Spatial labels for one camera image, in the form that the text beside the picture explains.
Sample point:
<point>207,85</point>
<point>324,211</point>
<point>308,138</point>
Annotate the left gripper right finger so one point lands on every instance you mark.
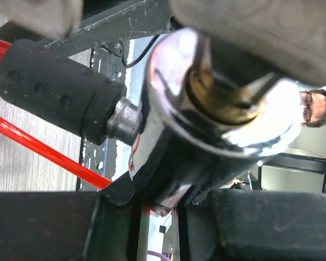
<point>234,224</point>

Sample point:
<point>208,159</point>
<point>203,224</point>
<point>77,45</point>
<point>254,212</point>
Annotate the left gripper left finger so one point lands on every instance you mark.
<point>78,225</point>

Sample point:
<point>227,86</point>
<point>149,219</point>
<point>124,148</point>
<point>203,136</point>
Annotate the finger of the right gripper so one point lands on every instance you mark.
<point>125,21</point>

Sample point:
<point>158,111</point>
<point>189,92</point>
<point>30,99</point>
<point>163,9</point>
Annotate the red cable lock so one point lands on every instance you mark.
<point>208,111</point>

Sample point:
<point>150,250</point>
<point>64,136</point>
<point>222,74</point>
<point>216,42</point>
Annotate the bespectacled person in background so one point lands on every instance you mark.
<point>314,108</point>

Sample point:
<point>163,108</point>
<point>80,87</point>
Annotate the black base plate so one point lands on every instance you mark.
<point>98,146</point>

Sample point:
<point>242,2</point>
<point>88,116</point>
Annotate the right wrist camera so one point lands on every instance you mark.
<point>288,34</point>

